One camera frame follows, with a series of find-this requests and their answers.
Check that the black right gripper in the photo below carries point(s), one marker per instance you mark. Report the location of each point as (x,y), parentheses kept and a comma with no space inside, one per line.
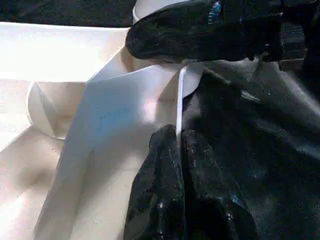
(295,37)

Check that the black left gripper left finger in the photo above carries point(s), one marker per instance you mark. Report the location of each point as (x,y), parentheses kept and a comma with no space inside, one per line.
(157,187)

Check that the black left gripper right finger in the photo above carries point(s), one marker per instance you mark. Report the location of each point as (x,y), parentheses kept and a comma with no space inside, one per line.
(207,200)

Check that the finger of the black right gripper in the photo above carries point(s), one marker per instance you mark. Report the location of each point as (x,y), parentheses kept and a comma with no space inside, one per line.
(187,35)

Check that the black work mat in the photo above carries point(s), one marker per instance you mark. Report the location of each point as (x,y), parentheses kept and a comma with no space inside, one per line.
(262,125)

